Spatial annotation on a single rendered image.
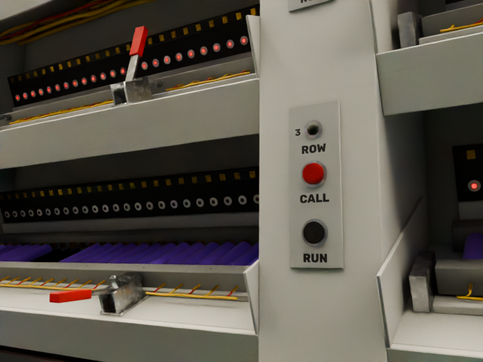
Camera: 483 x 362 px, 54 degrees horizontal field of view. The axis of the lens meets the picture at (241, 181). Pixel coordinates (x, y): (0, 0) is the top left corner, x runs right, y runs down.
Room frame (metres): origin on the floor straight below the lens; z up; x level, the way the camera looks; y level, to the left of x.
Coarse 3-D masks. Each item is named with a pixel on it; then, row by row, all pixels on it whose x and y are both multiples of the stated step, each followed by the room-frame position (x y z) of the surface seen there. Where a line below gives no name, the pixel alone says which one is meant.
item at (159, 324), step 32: (32, 224) 0.76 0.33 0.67; (64, 224) 0.72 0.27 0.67; (96, 224) 0.69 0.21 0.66; (128, 224) 0.66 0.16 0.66; (160, 224) 0.63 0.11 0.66; (192, 224) 0.61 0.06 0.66; (224, 224) 0.58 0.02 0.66; (256, 224) 0.56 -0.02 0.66; (0, 288) 0.60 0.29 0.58; (256, 288) 0.37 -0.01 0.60; (0, 320) 0.54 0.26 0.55; (32, 320) 0.51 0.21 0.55; (64, 320) 0.48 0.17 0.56; (96, 320) 0.46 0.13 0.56; (128, 320) 0.44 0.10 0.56; (160, 320) 0.43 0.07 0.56; (192, 320) 0.42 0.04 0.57; (224, 320) 0.40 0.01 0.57; (256, 320) 0.37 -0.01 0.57; (64, 352) 0.50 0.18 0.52; (96, 352) 0.47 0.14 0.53; (128, 352) 0.45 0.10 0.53; (160, 352) 0.43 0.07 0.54; (192, 352) 0.41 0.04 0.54; (224, 352) 0.39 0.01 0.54; (256, 352) 0.38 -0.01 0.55
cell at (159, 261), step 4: (180, 244) 0.56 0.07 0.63; (184, 244) 0.56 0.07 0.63; (188, 244) 0.57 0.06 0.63; (172, 248) 0.56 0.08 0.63; (176, 248) 0.55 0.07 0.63; (180, 248) 0.56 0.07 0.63; (184, 248) 0.56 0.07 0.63; (168, 252) 0.54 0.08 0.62; (172, 252) 0.54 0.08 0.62; (176, 252) 0.55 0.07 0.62; (160, 256) 0.53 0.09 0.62; (164, 256) 0.53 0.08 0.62; (168, 256) 0.54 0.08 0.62; (172, 256) 0.54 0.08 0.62; (152, 260) 0.53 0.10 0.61; (156, 260) 0.52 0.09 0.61; (160, 260) 0.53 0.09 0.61; (164, 260) 0.53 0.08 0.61
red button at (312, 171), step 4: (308, 164) 0.34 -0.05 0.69; (312, 164) 0.34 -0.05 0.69; (316, 164) 0.34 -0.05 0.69; (304, 168) 0.35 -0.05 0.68; (308, 168) 0.34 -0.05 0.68; (312, 168) 0.34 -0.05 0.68; (316, 168) 0.34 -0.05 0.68; (320, 168) 0.34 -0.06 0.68; (304, 172) 0.35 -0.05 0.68; (308, 172) 0.34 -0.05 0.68; (312, 172) 0.34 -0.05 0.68; (316, 172) 0.34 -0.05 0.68; (320, 172) 0.34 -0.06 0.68; (304, 176) 0.35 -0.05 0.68; (308, 176) 0.34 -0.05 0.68; (312, 176) 0.34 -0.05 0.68; (316, 176) 0.34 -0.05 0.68; (320, 176) 0.34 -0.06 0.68; (308, 180) 0.34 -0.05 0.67; (312, 180) 0.34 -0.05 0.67; (316, 180) 0.34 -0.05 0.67; (320, 180) 0.34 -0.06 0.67; (312, 184) 0.34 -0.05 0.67
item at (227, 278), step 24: (0, 264) 0.61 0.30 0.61; (24, 264) 0.59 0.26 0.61; (48, 264) 0.57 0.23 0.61; (72, 264) 0.55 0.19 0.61; (96, 264) 0.54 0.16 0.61; (120, 264) 0.52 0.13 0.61; (144, 264) 0.50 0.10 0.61; (168, 264) 0.49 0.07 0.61; (48, 288) 0.54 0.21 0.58; (72, 288) 0.52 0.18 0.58; (168, 288) 0.48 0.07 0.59; (192, 288) 0.46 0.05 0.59; (216, 288) 0.44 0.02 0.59; (240, 288) 0.44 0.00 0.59
